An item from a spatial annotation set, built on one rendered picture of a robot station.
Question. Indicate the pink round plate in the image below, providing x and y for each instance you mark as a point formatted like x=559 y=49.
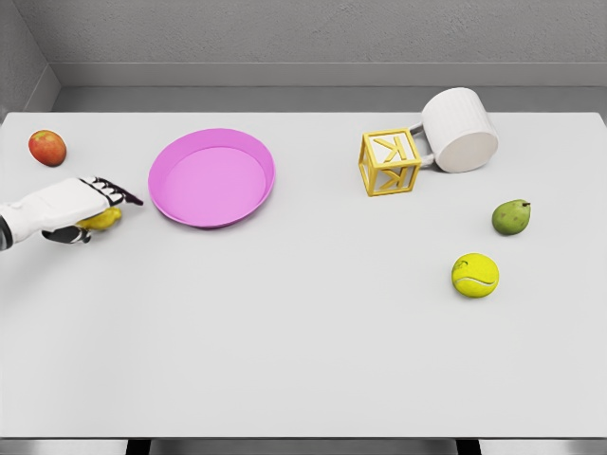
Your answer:
x=211 y=178

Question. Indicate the yellow letter block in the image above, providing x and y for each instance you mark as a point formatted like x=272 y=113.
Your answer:
x=390 y=163

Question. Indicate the red apple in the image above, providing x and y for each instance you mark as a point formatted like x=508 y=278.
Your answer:
x=46 y=148

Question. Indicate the white ribbed mug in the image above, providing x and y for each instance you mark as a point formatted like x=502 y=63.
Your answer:
x=461 y=131

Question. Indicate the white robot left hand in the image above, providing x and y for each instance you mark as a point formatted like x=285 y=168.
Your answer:
x=71 y=199

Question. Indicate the yellow lemon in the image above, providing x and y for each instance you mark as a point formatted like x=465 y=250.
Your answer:
x=103 y=220

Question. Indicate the yellow tennis ball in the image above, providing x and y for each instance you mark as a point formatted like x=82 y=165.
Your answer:
x=475 y=275

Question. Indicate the green pear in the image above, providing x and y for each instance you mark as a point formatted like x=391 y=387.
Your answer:
x=510 y=217

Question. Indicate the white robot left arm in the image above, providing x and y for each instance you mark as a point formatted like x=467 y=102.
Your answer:
x=14 y=219

